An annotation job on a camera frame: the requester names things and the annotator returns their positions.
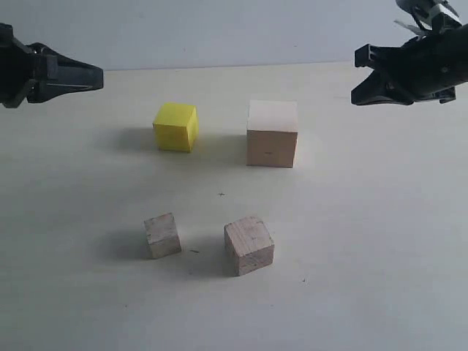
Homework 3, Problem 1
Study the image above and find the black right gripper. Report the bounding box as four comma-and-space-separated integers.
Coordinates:
351, 31, 467, 106

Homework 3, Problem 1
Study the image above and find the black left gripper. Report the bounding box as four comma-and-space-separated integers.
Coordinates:
1, 23, 104, 108

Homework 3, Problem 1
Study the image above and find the large light wooden cube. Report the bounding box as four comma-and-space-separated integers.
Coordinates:
246, 100, 298, 168

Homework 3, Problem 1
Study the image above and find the yellow cube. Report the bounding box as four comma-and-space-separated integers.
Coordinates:
152, 102, 199, 153

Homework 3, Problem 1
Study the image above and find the medium wooden cube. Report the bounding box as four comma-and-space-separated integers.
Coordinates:
224, 216, 275, 276

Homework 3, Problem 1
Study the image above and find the small wooden cube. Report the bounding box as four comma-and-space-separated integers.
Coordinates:
143, 213, 181, 260

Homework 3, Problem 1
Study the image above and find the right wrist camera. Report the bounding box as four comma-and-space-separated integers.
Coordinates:
394, 0, 463, 37

